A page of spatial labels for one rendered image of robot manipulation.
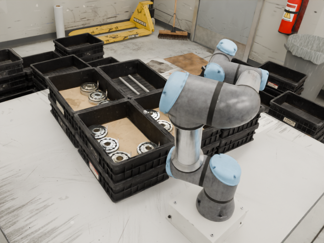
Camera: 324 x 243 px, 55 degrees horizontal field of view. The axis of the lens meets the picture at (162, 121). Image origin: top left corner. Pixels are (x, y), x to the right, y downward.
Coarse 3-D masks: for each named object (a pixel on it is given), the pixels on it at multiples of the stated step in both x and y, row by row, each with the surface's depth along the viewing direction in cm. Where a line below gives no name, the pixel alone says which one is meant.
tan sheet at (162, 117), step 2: (156, 108) 170; (158, 108) 170; (156, 110) 168; (158, 110) 168; (160, 112) 167; (162, 112) 167; (160, 114) 166; (162, 114) 166; (160, 116) 164; (162, 116) 164; (164, 116) 164; (166, 116) 165; (160, 118) 163; (162, 118) 163; (164, 118) 163; (166, 118) 163; (168, 118) 163; (164, 120) 162; (166, 120) 162; (168, 120) 162; (172, 124) 159; (202, 128) 159; (172, 132) 154; (172, 134) 152; (174, 134) 153; (174, 136) 151
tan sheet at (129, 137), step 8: (120, 120) 158; (128, 120) 159; (112, 128) 152; (120, 128) 152; (128, 128) 153; (136, 128) 154; (112, 136) 147; (120, 136) 147; (128, 136) 148; (136, 136) 148; (144, 136) 149; (120, 144) 142; (128, 144) 143; (136, 144) 144; (128, 152) 138
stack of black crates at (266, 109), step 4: (260, 92) 273; (264, 92) 271; (260, 96) 274; (264, 96) 272; (268, 96) 269; (272, 96) 266; (264, 100) 273; (268, 100) 270; (264, 104) 274; (268, 104) 271; (268, 108) 269
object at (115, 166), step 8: (112, 104) 151; (80, 112) 143; (80, 120) 138; (152, 120) 143; (160, 128) 139; (88, 136) 132; (168, 136) 134; (96, 144) 126; (168, 144) 130; (104, 152) 122; (144, 152) 124; (152, 152) 126; (160, 152) 129; (112, 160) 119; (128, 160) 120; (136, 160) 122; (112, 168) 118; (120, 168) 119
